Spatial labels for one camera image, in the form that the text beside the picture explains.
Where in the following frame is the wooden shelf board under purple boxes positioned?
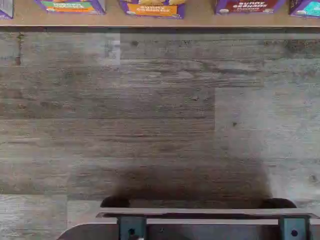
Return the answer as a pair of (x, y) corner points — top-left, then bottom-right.
(0, 0), (320, 28)

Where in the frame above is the purple box teal patch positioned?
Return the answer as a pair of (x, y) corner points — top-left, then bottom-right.
(288, 0), (320, 19)

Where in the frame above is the purple box green orange patch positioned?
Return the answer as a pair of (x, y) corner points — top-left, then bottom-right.
(34, 0), (107, 15)

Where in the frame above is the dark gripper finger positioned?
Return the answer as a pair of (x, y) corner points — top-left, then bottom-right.
(278, 215), (311, 240)

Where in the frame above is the purple box violet patch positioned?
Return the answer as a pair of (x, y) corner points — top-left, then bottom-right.
(0, 0), (14, 20)

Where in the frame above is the purple box yellow-orange patch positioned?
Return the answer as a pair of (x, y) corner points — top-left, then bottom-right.
(119, 0), (187, 20)

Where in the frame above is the purple box brown patch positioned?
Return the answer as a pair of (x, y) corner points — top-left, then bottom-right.
(214, 0), (287, 15)

